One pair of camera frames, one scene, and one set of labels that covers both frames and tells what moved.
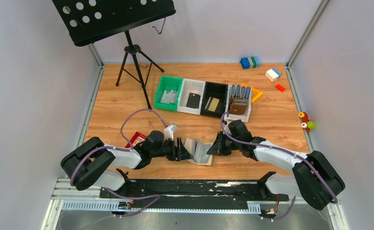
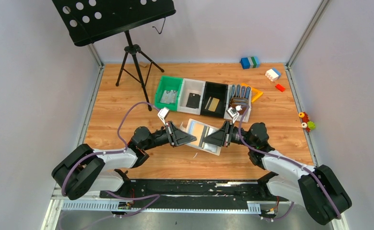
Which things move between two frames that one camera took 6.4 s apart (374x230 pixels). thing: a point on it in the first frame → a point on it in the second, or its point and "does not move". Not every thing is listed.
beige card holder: x=199 y=151 → x=200 y=130
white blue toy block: x=273 y=74 does not move
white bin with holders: x=238 y=102 does not move
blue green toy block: x=251 y=62 does not move
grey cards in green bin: x=169 y=96 does not move
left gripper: x=178 y=149 → x=171 y=134
